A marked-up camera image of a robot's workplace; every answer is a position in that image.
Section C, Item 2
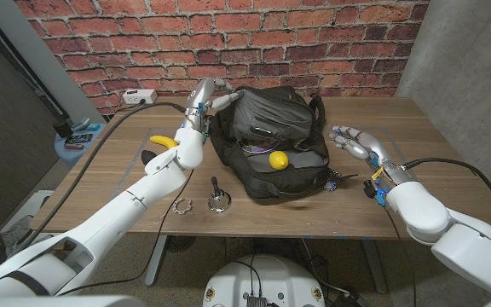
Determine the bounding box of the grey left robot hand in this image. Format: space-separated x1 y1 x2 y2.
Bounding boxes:
184 77 245 119

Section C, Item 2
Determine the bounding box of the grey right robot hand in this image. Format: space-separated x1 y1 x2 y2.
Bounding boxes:
328 125 401 178

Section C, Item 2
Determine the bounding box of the black backpack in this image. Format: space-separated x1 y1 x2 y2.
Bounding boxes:
208 85 332 202

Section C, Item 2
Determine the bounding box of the yellow ball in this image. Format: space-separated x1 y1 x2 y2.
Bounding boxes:
269 150 290 171

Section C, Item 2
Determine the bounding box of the yellow toy banana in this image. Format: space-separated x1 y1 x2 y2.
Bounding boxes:
149 135 178 150

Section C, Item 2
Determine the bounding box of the white power strip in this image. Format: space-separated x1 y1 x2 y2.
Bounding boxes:
122 88 159 105

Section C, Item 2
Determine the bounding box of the red brick printed backdrop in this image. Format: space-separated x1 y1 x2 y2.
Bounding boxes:
14 0 430 115

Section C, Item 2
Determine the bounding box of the purple flat disc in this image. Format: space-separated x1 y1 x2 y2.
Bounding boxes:
239 138 280 155

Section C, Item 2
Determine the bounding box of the silver call bell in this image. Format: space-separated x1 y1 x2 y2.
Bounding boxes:
207 176 233 213

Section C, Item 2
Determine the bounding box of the grey table leg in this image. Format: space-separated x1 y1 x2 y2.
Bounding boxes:
362 239 390 294
145 235 168 287

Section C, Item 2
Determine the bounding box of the blue round stool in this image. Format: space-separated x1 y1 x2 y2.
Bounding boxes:
53 123 108 168

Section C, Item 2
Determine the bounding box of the black floor fan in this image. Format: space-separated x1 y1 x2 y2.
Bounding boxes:
166 235 198 252

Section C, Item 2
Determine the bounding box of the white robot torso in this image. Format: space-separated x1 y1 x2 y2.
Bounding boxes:
202 254 326 307

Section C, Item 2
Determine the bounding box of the black power brick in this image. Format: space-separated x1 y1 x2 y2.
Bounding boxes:
334 289 368 307

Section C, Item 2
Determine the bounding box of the grey sneaker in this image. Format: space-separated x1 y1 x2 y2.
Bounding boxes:
0 215 33 248

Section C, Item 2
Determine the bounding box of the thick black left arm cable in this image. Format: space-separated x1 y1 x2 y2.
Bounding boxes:
17 101 187 252

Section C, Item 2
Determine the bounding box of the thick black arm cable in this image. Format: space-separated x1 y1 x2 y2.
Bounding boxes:
401 157 491 225
17 101 187 252

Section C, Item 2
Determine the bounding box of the metal keychain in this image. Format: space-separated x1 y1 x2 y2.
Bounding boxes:
322 167 359 193

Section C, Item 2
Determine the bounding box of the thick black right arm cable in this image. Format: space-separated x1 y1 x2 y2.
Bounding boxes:
401 157 491 225

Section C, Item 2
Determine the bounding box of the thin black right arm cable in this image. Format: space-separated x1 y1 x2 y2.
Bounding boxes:
381 204 418 307

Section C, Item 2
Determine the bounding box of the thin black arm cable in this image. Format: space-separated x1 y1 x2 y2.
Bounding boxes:
381 204 418 307
57 168 195 298

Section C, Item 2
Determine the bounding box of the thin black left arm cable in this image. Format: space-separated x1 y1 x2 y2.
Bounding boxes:
57 168 195 298

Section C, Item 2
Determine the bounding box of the metal toothed ring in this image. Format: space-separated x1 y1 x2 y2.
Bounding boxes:
171 197 193 216

